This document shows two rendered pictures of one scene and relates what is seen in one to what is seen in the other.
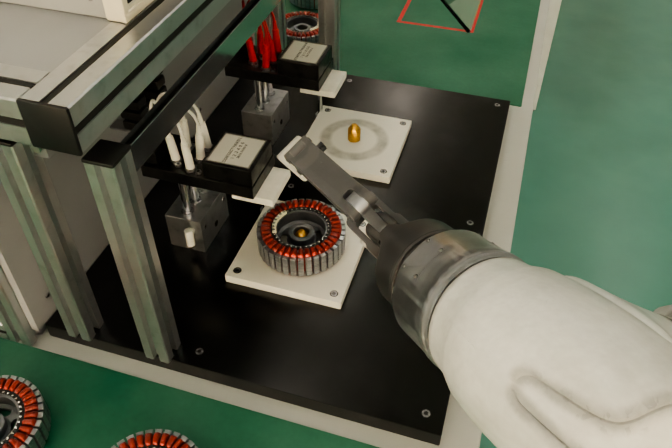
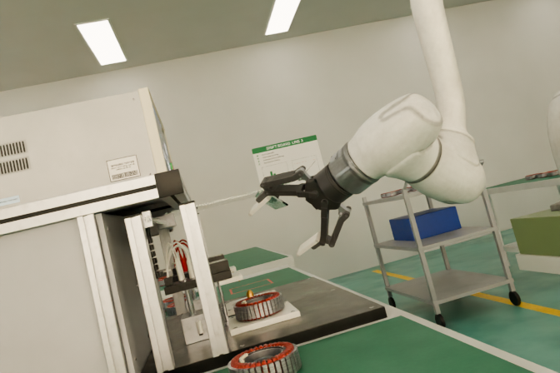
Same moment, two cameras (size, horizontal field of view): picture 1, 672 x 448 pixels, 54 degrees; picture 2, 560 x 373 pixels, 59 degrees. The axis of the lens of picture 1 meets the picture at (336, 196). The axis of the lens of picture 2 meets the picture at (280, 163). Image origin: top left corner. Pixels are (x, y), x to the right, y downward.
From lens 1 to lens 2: 0.77 m
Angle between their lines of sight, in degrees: 53
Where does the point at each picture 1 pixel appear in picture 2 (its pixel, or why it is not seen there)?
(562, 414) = (395, 108)
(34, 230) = (142, 277)
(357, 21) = not seen: hidden behind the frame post
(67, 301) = (160, 331)
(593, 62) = not seen: hidden behind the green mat
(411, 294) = (337, 160)
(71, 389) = not seen: outside the picture
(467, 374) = (368, 136)
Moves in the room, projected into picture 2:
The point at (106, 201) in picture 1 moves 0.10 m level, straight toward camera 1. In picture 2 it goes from (189, 227) to (227, 217)
